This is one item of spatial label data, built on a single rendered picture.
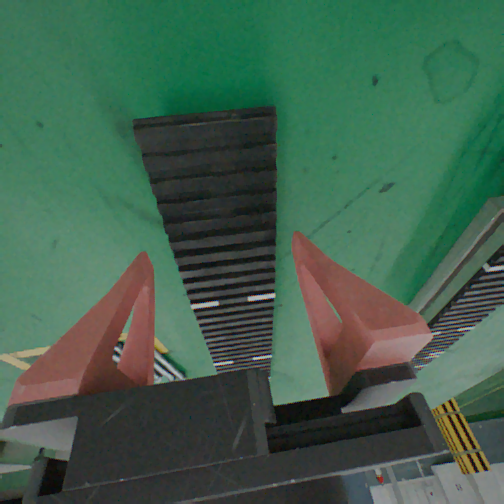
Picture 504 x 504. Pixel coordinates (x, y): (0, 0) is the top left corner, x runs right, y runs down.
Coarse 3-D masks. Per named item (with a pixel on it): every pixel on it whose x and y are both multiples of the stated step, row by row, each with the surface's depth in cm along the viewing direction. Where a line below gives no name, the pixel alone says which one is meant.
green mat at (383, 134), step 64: (0, 0) 9; (64, 0) 9; (128, 0) 9; (192, 0) 9; (256, 0) 10; (320, 0) 10; (384, 0) 10; (448, 0) 10; (0, 64) 10; (64, 64) 10; (128, 64) 10; (192, 64) 11; (256, 64) 11; (320, 64) 11; (384, 64) 12; (448, 64) 12; (0, 128) 11; (64, 128) 12; (128, 128) 12; (320, 128) 13; (384, 128) 14; (448, 128) 14; (0, 192) 14; (64, 192) 14; (128, 192) 15; (320, 192) 16; (384, 192) 17; (448, 192) 18; (0, 256) 17; (64, 256) 17; (128, 256) 18; (384, 256) 22; (0, 320) 21; (64, 320) 23; (128, 320) 24; (192, 320) 25; (0, 384) 30; (320, 384) 47; (448, 384) 62
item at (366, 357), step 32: (320, 256) 12; (320, 288) 14; (352, 288) 10; (320, 320) 14; (352, 320) 9; (384, 320) 9; (416, 320) 9; (320, 352) 14; (352, 352) 10; (384, 352) 9; (416, 352) 10; (352, 384) 10; (384, 384) 9; (288, 416) 11; (320, 416) 11
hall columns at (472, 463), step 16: (448, 400) 497; (448, 416) 483; (448, 432) 476; (464, 432) 467; (464, 448) 454; (480, 448) 452; (464, 464) 448; (480, 464) 440; (480, 480) 430; (480, 496) 437; (496, 496) 417
